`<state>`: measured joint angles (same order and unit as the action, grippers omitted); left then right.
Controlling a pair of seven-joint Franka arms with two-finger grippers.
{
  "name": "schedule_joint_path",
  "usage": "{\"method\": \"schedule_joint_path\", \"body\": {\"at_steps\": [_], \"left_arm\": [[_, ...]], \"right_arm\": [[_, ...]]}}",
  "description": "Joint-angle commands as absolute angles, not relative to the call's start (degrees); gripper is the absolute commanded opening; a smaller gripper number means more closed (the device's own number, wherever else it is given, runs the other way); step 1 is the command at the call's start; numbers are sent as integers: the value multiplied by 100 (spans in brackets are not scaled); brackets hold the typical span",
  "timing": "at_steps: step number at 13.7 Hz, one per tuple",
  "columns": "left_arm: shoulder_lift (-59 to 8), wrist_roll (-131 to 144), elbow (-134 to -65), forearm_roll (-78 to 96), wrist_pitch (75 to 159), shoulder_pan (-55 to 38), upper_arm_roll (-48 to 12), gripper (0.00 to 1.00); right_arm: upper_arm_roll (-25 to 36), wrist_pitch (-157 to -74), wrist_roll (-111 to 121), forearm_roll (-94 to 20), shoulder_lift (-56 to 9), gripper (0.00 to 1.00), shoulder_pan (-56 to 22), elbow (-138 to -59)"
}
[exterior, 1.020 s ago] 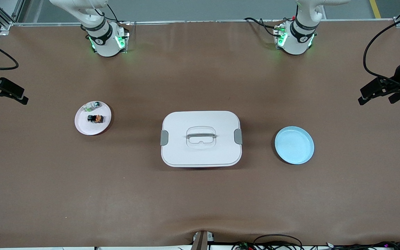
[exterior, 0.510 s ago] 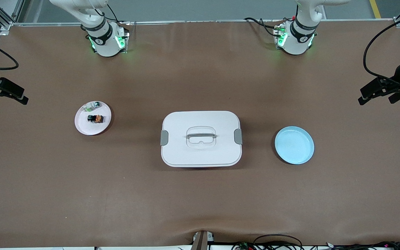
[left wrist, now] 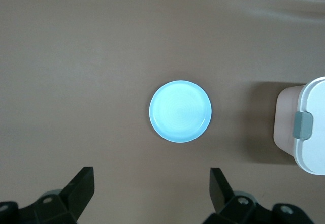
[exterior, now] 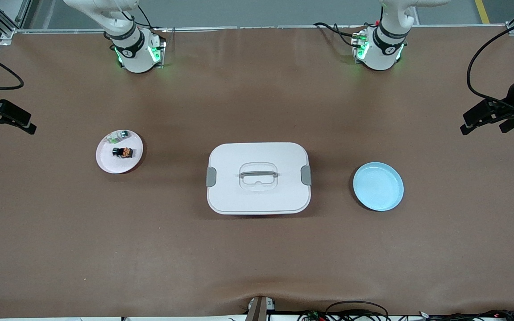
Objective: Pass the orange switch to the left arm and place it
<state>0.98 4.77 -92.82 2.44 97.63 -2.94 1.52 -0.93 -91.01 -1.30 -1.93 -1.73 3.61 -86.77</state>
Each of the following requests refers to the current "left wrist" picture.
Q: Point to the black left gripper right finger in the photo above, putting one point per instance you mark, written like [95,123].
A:
[221,196]

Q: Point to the brown table mat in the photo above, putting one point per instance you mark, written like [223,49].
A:
[76,56]

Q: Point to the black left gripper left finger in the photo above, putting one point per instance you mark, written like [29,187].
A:
[76,196]

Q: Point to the white lidded storage box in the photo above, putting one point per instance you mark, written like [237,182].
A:
[316,137]

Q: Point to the light blue round plate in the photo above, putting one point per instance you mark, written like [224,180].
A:
[180,111]

